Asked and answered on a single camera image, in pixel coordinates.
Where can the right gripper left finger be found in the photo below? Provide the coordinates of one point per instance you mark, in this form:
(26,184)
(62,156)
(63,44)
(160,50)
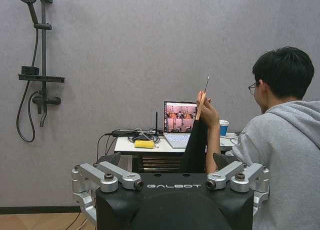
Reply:
(100,176)

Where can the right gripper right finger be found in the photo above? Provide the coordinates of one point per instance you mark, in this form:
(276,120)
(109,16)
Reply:
(240,175)

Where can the black garment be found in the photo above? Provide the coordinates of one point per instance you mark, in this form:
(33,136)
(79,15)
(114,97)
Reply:
(196,147)

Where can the wooden clothes hanger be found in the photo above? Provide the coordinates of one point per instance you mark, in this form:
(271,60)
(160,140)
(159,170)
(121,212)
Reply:
(201,102)

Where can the white and blue paper cup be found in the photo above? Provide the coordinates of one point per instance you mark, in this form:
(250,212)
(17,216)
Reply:
(224,129)

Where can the person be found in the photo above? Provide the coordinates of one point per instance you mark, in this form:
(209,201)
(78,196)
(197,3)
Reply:
(282,145)

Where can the yellow sponge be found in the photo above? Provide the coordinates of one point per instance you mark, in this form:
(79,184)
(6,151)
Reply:
(145,144)

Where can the dark drawer unit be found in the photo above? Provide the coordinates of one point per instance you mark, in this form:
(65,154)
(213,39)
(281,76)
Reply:
(157,162)

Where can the white table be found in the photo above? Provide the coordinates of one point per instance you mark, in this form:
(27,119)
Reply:
(165,149)

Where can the dark baseboard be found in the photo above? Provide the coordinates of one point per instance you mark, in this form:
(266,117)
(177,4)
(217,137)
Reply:
(37,209)

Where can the black antenna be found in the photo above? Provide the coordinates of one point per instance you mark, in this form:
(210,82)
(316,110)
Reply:
(156,122)

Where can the open laptop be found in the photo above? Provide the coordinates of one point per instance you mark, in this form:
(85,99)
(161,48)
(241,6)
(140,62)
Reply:
(178,120)

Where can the person's glasses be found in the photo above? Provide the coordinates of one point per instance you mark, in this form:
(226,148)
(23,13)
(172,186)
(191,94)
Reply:
(252,87)

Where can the black shower mixer valve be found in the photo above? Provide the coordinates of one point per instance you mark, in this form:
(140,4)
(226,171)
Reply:
(47,100)

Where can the black shower shelf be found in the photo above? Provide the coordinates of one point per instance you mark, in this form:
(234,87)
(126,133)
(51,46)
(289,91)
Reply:
(41,78)

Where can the small black box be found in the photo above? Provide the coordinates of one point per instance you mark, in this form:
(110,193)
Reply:
(30,70)

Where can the black shower rail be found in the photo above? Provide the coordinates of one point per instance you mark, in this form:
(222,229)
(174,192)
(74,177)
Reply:
(44,53)

